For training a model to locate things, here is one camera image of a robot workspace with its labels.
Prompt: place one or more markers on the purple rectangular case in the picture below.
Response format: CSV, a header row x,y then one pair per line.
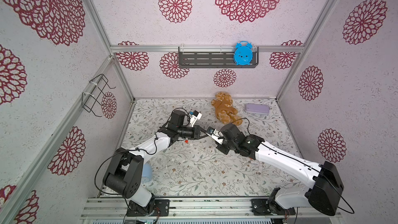
x,y
260,109

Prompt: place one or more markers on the grey wall shelf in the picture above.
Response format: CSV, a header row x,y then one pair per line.
x,y
204,59

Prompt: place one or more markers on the black wire wall basket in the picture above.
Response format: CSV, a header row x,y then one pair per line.
x,y
90,99

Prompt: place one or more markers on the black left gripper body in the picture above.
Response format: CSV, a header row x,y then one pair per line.
x,y
188,132

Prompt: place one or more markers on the brown teddy bear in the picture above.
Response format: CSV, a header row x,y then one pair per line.
x,y
225,111

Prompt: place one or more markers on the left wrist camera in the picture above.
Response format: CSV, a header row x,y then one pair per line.
x,y
194,116

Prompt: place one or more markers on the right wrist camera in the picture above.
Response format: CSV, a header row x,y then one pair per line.
x,y
215,135

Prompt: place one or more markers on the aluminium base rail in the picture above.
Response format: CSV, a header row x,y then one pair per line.
x,y
190,208

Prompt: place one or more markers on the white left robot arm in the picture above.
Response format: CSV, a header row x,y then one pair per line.
x,y
124,173

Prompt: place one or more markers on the light blue cup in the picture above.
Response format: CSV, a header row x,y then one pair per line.
x,y
147,173

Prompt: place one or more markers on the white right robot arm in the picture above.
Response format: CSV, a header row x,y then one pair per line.
x,y
321,188

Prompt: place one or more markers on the blue alarm clock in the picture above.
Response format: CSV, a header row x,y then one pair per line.
x,y
243,54

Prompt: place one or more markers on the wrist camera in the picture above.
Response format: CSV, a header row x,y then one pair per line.
x,y
194,116
215,135

